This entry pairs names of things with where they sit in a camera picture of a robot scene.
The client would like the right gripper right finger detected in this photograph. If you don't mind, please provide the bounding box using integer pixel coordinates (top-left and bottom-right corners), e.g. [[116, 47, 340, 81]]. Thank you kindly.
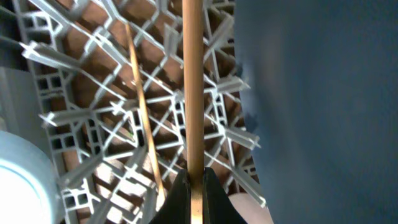
[[203, 167, 247, 224]]

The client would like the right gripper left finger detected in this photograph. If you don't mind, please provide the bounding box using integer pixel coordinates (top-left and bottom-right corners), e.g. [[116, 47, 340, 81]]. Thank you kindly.
[[149, 169, 190, 224]]

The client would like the pink cup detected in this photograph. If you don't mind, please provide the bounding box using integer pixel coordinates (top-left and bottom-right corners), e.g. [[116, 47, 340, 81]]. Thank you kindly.
[[229, 193, 274, 224]]

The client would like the small blue bowl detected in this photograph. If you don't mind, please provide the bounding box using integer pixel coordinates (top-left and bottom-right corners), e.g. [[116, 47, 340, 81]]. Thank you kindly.
[[1, 131, 65, 223]]

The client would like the dark blue plate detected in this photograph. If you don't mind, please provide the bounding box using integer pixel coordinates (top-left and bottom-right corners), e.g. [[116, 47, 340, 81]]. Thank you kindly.
[[234, 0, 397, 223]]

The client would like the grey dishwasher rack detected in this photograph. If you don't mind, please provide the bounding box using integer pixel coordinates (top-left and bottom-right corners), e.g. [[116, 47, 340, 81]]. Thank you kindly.
[[0, 0, 268, 224]]

